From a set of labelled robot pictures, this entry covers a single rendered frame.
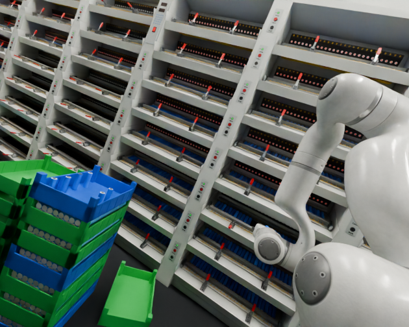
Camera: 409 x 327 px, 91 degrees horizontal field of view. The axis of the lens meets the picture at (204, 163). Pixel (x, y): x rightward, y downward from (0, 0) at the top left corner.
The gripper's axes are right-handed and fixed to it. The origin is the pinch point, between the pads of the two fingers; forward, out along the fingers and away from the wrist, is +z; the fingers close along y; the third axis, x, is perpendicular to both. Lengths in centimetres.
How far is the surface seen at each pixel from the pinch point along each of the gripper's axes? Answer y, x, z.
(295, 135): 5.3, -47.3, 6.8
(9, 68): 243, -21, 13
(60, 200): 59, 15, -47
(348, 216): -28.7, -22.1, 9.8
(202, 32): 75, -85, 2
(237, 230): 11.3, 7.5, 16.3
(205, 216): 29.9, 9.0, 15.1
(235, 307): -4, 45, 24
